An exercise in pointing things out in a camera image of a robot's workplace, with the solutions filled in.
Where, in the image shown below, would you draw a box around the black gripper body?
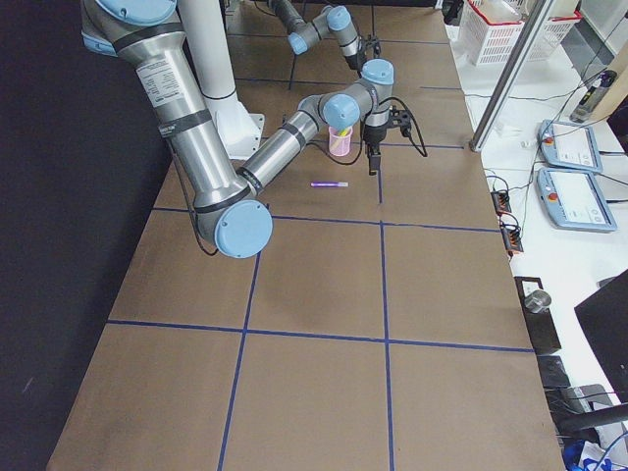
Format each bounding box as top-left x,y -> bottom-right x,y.
344,53 -> 364,74
362,124 -> 388,147

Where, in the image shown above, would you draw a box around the pink mesh pen holder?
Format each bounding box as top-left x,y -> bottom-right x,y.
328,127 -> 353,157

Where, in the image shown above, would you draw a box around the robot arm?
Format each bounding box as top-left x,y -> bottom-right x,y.
267,0 -> 367,73
80,1 -> 394,258

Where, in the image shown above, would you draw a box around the purple highlighter pen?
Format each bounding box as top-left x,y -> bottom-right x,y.
310,182 -> 349,188

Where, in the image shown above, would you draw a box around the white red plastic basket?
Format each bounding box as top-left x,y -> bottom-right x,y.
458,1 -> 524,66

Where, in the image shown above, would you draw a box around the white pillar with base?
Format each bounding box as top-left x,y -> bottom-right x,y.
178,0 -> 265,160

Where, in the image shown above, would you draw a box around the power strip orange sockets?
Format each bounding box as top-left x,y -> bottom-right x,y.
491,189 -> 524,258

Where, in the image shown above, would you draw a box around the far teach pendant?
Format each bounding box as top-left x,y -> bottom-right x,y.
538,120 -> 602,174

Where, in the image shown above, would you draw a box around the teach pendant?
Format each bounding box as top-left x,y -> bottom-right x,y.
537,168 -> 617,233
538,120 -> 602,174

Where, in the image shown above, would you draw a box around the near teach pendant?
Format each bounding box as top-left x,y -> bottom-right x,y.
537,168 -> 617,233

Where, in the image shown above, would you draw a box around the metal cylinder weight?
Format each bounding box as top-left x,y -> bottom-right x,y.
523,289 -> 551,314

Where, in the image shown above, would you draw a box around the black monitor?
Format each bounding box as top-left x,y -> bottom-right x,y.
575,272 -> 628,402

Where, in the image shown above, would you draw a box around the camera cable black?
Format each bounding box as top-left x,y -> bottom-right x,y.
385,96 -> 428,158

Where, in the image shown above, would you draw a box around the aluminium profile post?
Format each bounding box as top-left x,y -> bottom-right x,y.
469,0 -> 554,152

